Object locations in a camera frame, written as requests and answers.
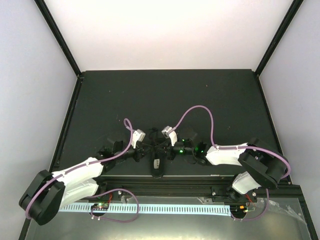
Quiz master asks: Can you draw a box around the black shoelace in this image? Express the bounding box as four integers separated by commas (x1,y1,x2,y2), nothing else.
141,141,170,154

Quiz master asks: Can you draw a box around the black sneaker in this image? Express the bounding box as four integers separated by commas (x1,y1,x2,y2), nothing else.
148,127,167,179

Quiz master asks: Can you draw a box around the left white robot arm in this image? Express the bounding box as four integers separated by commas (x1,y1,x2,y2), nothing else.
18,141,146,226

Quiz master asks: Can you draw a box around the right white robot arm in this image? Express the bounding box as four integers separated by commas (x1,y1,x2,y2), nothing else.
165,138,291,202

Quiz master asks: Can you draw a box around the left small circuit board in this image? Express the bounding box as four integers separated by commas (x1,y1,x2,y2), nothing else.
91,202,109,211

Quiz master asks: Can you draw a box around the small circuit board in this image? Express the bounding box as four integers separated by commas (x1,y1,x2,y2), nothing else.
230,204,255,214
91,202,109,211

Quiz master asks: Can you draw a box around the right small circuit board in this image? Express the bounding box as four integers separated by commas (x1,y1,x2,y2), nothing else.
230,204,255,214

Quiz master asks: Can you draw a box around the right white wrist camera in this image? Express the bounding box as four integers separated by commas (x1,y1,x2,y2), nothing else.
161,126,178,147

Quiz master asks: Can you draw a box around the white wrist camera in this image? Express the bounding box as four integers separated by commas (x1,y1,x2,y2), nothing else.
161,126,178,147
131,129,146,149

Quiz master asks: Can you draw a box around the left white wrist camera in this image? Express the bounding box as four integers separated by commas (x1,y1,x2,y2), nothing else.
131,129,146,149

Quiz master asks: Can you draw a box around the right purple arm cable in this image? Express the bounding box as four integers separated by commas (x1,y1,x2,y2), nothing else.
173,105,292,180

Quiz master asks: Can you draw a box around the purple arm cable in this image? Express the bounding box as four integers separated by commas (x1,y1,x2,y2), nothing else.
173,105,292,180
25,117,136,220

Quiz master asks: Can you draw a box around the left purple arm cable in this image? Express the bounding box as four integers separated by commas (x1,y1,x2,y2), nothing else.
25,117,136,220

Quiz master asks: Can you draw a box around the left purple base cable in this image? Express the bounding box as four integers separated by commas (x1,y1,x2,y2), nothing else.
89,187,140,223

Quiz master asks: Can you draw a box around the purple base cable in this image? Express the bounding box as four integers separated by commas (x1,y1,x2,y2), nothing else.
230,187,270,223
89,187,140,223

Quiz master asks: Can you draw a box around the white slotted cable duct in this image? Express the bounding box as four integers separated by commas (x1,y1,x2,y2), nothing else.
59,202,231,217

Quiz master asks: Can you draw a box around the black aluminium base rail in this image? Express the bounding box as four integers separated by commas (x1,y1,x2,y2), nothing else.
96,176,234,197

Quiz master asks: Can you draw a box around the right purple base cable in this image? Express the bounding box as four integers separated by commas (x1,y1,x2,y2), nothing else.
230,187,270,223

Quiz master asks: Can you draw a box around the left black frame post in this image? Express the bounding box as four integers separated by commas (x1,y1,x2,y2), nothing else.
33,0,82,76

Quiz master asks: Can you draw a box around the black frame post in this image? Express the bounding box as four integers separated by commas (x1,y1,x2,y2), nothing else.
33,0,82,76
254,0,304,77

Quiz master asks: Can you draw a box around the right black frame post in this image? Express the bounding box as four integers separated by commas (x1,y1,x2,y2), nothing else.
254,0,304,77

